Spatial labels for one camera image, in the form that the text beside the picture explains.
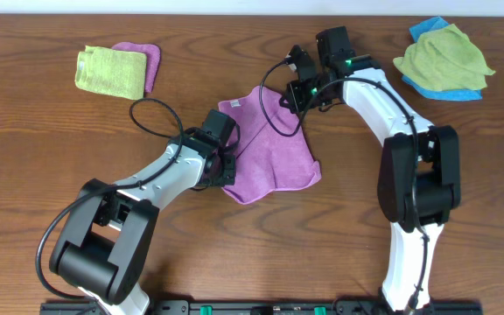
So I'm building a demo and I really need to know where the folded green cloth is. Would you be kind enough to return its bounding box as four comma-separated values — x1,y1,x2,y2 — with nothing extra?
74,45,147,101

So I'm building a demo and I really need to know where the crumpled green cloth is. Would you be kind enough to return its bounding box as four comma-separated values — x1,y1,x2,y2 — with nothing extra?
393,24,495,92

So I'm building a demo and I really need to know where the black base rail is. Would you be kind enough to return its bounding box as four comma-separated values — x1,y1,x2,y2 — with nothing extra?
39,299,484,315

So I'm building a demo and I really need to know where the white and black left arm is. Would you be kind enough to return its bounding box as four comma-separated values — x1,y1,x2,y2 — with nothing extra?
49,110,240,314

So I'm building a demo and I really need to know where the purple microfiber cloth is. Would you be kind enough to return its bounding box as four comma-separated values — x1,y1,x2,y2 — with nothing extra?
218,87,322,205

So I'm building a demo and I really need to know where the blue cloth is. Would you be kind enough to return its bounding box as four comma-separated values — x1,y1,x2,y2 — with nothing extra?
402,17,482,102

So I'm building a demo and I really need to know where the black left camera cable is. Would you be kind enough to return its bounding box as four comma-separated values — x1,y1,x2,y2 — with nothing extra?
35,97,242,301

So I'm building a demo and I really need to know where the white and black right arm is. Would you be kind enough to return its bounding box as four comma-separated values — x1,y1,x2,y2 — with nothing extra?
280,26,480,314

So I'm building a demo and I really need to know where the folded purple cloth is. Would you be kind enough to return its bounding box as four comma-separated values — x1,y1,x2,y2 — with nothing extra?
112,42,161,93

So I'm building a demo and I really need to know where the black camera cable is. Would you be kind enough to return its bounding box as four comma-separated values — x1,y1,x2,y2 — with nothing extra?
258,59,431,315
35,97,242,301

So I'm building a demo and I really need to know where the black right camera cable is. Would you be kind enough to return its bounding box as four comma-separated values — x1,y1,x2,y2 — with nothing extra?
258,59,431,315

